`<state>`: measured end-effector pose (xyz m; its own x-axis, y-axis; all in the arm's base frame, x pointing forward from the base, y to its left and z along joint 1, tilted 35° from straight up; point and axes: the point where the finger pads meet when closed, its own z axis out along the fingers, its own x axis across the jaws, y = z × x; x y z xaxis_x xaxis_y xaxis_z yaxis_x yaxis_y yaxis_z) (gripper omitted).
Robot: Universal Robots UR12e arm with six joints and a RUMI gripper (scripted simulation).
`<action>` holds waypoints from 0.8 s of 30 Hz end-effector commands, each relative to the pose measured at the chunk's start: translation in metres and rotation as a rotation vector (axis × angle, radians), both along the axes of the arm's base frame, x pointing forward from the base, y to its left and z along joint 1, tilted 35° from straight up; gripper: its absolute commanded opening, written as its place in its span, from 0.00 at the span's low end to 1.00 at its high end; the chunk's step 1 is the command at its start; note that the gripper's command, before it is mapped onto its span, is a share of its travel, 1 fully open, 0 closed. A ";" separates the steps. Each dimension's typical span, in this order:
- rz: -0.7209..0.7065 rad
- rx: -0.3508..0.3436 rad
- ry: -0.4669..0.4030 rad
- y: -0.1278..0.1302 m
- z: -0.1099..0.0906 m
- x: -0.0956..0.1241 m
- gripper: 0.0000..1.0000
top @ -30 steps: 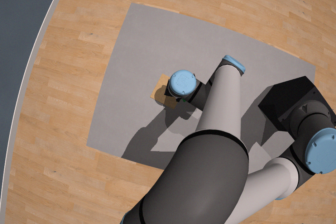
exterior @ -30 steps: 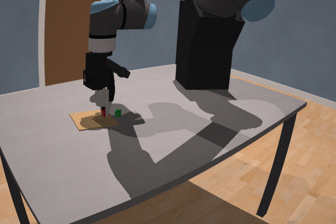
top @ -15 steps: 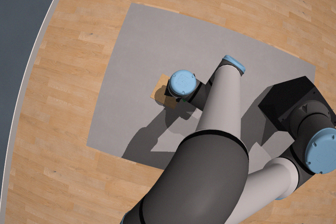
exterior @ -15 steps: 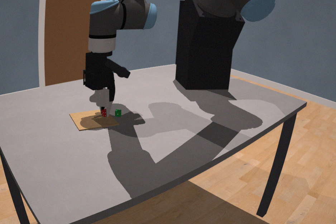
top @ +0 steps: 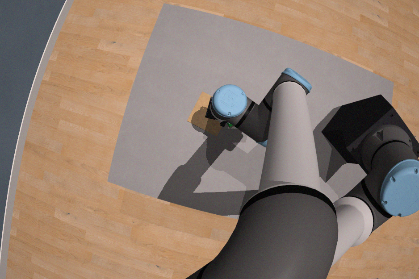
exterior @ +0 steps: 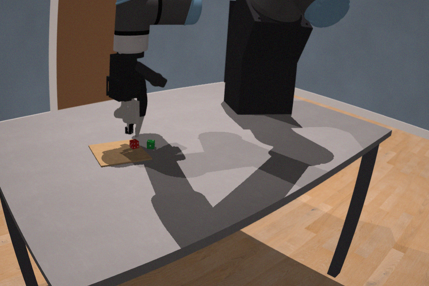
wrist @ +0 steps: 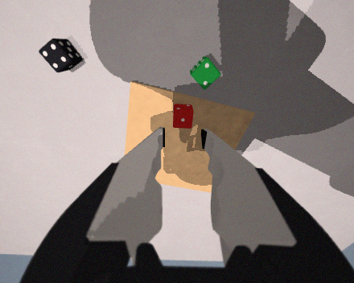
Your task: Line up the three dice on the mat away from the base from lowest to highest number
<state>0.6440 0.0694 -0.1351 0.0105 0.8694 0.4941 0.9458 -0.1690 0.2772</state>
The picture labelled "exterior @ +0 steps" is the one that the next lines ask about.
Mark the tan mat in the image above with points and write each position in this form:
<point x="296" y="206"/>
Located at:
<point x="118" y="152"/>

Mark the red die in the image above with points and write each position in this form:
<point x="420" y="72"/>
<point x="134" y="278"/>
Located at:
<point x="134" y="144"/>

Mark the green die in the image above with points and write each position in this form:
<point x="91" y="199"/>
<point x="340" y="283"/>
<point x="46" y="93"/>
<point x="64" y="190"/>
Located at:
<point x="150" y="144"/>

